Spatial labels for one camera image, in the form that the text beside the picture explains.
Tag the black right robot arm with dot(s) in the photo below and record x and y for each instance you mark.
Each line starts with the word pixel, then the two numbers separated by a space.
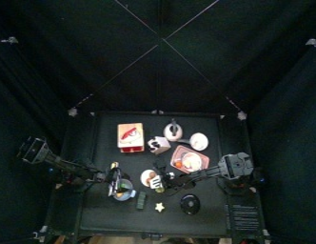
pixel 215 171

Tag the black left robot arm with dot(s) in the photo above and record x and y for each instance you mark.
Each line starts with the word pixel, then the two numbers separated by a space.
pixel 58 162

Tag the brown eggshell half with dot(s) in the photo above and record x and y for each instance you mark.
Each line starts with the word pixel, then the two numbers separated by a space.
pixel 151 174
pixel 147 182

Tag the green yellow toy vegetable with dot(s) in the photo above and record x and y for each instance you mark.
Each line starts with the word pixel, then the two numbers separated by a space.
pixel 159 190

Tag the light blue pot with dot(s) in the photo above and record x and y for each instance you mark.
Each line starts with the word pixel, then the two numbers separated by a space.
pixel 128 194

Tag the small white round plate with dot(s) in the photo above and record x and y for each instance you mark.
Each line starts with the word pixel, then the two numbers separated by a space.
pixel 145 178

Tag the small orange toy food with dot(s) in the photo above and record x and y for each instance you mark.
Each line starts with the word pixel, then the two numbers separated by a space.
pixel 178 164

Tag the dark green block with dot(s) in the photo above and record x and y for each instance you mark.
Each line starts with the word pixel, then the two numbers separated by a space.
pixel 141 200

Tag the white star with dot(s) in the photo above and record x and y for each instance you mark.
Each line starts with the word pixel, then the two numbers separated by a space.
pixel 159 207

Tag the pink rectangular tray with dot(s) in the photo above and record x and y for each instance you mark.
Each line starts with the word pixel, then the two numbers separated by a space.
pixel 177 157

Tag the white plate with fried egg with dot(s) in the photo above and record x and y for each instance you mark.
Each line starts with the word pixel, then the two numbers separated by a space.
pixel 191 161

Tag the black round disc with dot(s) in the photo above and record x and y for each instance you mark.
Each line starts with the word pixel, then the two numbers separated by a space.
pixel 190 204

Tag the white cube with black letter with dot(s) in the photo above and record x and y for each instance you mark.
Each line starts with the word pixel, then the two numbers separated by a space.
pixel 158 145

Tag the red snack box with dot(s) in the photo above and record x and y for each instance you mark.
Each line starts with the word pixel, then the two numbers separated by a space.
pixel 130 137

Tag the white round pan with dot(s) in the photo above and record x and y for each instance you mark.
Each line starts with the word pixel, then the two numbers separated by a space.
pixel 198 141

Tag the printed label sheet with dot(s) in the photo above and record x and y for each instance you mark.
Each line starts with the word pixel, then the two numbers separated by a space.
pixel 245 217

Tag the metal table clamp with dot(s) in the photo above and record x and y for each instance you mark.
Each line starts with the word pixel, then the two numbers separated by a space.
pixel 38 235

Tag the metal frame corner bracket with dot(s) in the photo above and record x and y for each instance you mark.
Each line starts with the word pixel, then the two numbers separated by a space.
pixel 312 42
pixel 12 40
pixel 157 111
pixel 72 111
pixel 241 115

